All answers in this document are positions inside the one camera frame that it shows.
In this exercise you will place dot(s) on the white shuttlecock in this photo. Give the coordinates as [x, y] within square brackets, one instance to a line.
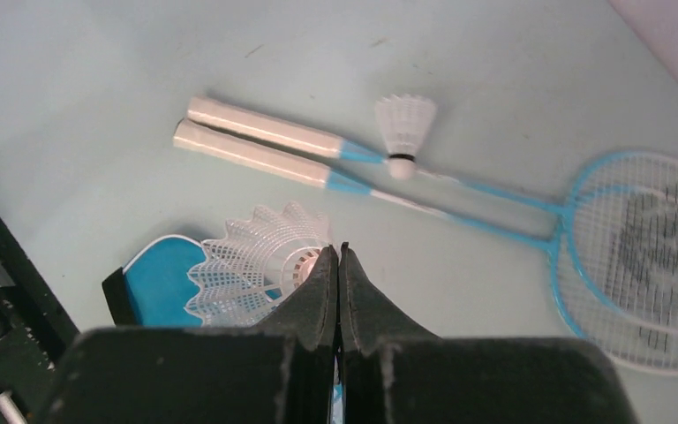
[257, 265]
[404, 122]

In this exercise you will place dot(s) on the blue racket lower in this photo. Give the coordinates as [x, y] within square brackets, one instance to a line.
[618, 224]

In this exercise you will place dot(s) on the blue racket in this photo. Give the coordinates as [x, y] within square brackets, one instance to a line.
[618, 224]
[630, 344]

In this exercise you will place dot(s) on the blue racket bag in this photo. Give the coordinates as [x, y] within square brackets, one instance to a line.
[160, 287]

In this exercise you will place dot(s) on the blue racket upper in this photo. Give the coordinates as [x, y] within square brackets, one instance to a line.
[630, 344]

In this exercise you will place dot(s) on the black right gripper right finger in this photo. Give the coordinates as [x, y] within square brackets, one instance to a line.
[394, 370]

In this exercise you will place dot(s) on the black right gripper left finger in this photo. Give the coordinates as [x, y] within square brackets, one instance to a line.
[280, 370]

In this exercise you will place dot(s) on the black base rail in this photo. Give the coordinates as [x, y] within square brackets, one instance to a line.
[35, 330]

